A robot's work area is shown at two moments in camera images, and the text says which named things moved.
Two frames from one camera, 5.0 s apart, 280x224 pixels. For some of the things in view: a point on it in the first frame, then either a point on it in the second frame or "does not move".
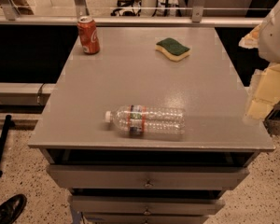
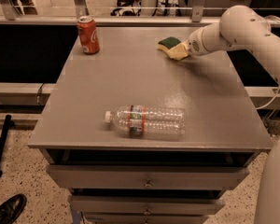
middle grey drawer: [145, 205] does not move
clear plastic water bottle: [139, 119] does not move
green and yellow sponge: [172, 49] does not move
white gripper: [276, 36] to [194, 48]
